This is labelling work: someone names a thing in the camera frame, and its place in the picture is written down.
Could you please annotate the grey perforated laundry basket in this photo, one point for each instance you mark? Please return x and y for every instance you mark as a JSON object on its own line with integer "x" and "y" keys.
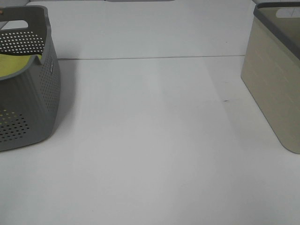
{"x": 29, "y": 102}

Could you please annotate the beige plastic storage bin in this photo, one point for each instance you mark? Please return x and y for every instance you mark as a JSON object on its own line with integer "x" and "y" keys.
{"x": 271, "y": 68}

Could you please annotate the yellow-green cloth in basket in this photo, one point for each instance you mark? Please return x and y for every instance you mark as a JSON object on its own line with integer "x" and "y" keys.
{"x": 14, "y": 65}

